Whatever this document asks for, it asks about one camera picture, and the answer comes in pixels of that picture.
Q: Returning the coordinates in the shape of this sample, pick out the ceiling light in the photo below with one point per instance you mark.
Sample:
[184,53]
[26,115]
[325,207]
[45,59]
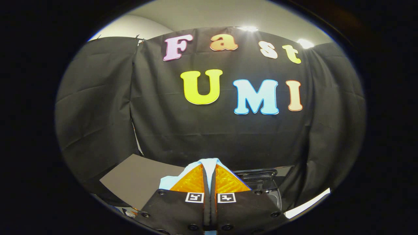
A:
[248,28]
[305,43]

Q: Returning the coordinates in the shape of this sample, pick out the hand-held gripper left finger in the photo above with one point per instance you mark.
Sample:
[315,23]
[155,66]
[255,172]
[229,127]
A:
[176,212]

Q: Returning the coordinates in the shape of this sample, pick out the light blue polo shirt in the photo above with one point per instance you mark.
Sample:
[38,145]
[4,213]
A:
[209,166]

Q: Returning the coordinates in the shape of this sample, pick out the grey cabinet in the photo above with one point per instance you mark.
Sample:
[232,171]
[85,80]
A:
[137,179]

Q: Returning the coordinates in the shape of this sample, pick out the white sheet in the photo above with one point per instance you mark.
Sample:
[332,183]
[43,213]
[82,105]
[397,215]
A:
[307,205]

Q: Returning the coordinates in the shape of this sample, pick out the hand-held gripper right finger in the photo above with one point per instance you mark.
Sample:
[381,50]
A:
[248,212]

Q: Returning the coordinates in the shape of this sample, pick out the black backdrop cloth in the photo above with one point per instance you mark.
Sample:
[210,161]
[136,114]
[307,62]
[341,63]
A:
[196,137]

